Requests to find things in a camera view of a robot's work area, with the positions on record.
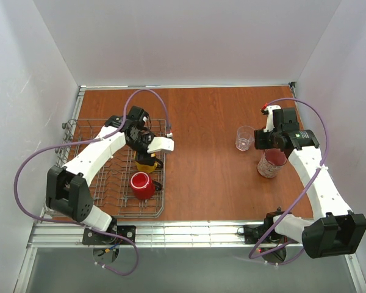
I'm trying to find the purple cable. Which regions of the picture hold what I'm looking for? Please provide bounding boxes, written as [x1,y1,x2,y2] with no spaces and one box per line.
[249,97,329,266]
[14,89,173,275]

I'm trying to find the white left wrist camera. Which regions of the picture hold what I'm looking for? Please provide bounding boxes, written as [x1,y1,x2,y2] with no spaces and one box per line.
[147,137,174,154]

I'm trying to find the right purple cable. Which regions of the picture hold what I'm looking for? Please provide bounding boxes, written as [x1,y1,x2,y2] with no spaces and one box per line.
[249,97,329,266]

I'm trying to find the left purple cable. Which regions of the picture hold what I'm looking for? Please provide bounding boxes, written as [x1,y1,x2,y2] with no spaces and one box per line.
[14,89,173,275]

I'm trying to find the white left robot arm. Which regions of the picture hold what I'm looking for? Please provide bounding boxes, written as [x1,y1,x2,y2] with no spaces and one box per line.
[46,106,154,233]

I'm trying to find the aluminium frame rail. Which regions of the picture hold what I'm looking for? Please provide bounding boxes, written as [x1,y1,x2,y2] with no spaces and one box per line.
[26,220,354,248]

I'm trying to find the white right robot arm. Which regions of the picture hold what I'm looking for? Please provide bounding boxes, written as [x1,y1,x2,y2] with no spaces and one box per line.
[254,105,366,259]

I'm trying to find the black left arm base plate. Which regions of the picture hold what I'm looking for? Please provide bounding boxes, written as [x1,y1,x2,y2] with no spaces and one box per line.
[82,225,137,245]

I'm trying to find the clear glass cup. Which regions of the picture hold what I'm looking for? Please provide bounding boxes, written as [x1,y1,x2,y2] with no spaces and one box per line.
[235,126,254,151]

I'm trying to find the pink ghost pattern mug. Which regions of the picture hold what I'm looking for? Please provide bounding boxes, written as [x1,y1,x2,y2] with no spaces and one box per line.
[257,148,287,179]

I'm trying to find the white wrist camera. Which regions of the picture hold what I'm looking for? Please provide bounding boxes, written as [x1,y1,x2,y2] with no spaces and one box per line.
[147,137,174,154]
[261,104,281,132]

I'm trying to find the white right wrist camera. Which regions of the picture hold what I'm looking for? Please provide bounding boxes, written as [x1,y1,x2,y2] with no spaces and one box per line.
[261,104,281,132]

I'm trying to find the yellow mug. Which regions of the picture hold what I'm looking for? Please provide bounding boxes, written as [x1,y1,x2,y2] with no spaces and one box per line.
[135,153,163,173]

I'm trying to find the bright red mug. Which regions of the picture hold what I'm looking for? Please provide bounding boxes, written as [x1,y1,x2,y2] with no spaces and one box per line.
[130,172,163,200]

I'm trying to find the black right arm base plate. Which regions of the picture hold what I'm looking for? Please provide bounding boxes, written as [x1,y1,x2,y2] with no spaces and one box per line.
[237,225,288,244]

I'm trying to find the grey wire dish rack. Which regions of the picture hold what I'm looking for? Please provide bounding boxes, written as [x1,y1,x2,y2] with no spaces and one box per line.
[46,115,174,219]

